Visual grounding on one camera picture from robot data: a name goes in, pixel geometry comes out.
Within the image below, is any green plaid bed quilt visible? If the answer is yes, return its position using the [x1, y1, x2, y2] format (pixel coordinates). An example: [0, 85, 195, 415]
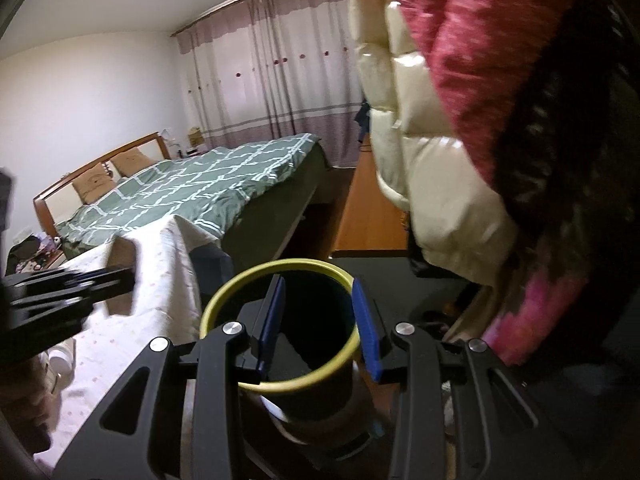
[56, 133, 326, 249]

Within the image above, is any pink white curtain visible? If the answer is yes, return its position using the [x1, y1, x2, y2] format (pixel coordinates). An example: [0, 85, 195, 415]
[175, 0, 363, 167]

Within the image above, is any white pill bottle red label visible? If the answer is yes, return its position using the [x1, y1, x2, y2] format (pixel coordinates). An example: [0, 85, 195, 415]
[47, 338, 76, 377]

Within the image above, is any cream puffer jacket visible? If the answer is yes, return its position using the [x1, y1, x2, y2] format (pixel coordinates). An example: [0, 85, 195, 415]
[348, 0, 515, 285]

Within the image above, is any brown pillow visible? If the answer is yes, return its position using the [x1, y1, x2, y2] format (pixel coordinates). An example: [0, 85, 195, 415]
[72, 164, 116, 205]
[111, 148, 155, 178]

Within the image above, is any left brown pillow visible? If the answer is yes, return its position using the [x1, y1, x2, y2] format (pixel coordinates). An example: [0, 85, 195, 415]
[72, 164, 116, 205]

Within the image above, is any pile of clothes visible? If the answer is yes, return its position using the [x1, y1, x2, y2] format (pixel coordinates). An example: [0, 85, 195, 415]
[354, 99, 371, 144]

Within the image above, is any wooden bed headboard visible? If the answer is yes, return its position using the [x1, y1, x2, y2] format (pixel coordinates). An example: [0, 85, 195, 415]
[32, 131, 173, 226]

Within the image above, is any yellow box on nightstand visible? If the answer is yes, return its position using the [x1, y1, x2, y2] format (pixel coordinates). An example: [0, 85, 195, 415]
[188, 127, 205, 148]

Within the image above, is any wooden desk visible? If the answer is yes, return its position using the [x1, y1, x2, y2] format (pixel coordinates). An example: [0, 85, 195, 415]
[329, 133, 408, 258]

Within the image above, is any black bag on cabinet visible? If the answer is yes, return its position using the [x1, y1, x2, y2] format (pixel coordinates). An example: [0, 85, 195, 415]
[6, 235, 40, 275]

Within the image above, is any right brown pillow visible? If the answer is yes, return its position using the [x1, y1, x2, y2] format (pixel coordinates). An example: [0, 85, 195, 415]
[111, 148, 155, 178]

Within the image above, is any red dotted quilted jacket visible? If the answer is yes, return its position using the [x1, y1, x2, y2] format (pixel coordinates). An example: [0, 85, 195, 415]
[395, 0, 572, 184]

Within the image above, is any black bin yellow rim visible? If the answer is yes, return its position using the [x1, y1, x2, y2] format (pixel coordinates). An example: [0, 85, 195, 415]
[200, 258, 360, 425]

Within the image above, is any white bedside cabinet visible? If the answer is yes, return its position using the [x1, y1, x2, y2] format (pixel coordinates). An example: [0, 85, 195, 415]
[16, 250, 66, 273]

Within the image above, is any white dotted table cloth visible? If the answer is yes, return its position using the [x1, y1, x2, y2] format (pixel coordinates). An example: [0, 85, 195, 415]
[35, 216, 220, 474]

